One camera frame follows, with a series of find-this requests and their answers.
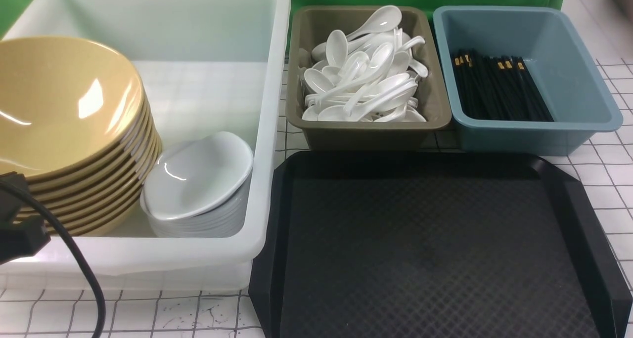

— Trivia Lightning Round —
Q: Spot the olive plastic spoon bin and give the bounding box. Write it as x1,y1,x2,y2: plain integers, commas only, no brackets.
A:
286,5,452,150

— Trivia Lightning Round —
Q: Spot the stack of white dishes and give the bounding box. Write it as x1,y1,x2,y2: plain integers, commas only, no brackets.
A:
140,179,251,238

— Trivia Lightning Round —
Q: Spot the bundle of black chopsticks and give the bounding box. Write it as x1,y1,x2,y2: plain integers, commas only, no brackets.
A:
451,49,554,122

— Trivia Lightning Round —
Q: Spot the pile of white spoons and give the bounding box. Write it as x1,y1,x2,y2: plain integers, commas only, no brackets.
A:
300,5,429,123

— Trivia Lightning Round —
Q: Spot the stack of yellow bowls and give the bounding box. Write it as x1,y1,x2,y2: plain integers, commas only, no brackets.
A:
29,102,163,236

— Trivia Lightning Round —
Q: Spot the black plastic serving tray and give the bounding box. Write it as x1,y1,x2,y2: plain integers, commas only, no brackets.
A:
249,151,632,338

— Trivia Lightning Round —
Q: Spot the yellow noodle bowl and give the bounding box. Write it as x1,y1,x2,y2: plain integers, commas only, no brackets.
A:
0,36,146,179

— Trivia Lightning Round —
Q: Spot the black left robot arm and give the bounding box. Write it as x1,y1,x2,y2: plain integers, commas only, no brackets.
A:
0,172,50,264

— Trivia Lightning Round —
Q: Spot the blue plastic chopstick bin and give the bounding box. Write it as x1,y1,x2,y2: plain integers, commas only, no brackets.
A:
433,5,623,156

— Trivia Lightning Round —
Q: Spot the large white plastic bin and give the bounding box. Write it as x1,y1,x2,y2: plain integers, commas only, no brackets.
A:
4,0,291,292

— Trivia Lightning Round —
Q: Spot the white square side dish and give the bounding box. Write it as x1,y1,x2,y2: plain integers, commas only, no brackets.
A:
142,131,255,221

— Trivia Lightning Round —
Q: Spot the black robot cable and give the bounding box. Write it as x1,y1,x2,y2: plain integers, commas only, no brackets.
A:
0,180,107,338

